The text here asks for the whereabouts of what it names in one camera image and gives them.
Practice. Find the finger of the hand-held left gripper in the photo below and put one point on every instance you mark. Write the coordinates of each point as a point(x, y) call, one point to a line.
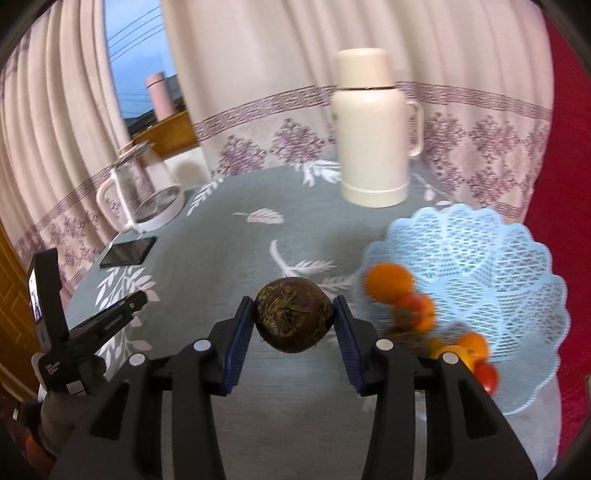
point(111, 318)

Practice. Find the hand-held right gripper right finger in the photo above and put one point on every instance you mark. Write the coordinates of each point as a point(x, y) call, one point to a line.
point(348, 341)

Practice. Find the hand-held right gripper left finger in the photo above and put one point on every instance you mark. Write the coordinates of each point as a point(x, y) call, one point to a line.
point(238, 346)

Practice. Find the brown water chestnut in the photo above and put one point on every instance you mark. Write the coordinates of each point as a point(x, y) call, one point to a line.
point(295, 318)
point(408, 340)

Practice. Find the large orange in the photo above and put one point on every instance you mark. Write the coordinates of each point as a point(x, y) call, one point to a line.
point(390, 281)

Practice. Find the red tomato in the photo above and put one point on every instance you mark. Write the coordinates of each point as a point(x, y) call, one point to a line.
point(415, 311)
point(487, 376)

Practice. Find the yellow lemon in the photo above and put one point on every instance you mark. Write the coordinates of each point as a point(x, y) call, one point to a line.
point(464, 359)

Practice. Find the medium orange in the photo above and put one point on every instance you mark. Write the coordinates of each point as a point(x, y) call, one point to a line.
point(475, 344)

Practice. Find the light blue plastic basket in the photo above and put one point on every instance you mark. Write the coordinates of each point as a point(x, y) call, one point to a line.
point(485, 258)

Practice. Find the person's left forearm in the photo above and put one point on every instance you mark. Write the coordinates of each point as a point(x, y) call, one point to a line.
point(69, 410)

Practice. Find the brown wooden door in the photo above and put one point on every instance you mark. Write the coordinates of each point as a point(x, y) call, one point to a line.
point(11, 323)

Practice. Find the black smartphone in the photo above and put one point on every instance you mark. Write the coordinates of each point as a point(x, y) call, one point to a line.
point(127, 251)

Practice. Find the grey leaf-print tablecloth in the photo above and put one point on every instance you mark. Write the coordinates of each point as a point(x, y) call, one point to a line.
point(277, 240)

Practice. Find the glass kettle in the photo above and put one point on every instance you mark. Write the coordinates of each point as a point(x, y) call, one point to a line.
point(138, 189)

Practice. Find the pink patterned curtain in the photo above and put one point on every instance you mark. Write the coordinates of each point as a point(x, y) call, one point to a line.
point(277, 69)
point(55, 138)

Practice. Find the cream thermos jug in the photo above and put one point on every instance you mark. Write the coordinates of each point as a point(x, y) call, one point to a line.
point(369, 138)

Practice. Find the pink bottle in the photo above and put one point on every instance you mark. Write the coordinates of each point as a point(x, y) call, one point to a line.
point(159, 97)

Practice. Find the red quilted cloth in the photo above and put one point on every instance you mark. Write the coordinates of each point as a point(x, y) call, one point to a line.
point(568, 184)

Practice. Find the brown wooden rail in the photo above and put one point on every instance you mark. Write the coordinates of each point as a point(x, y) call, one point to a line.
point(171, 134)

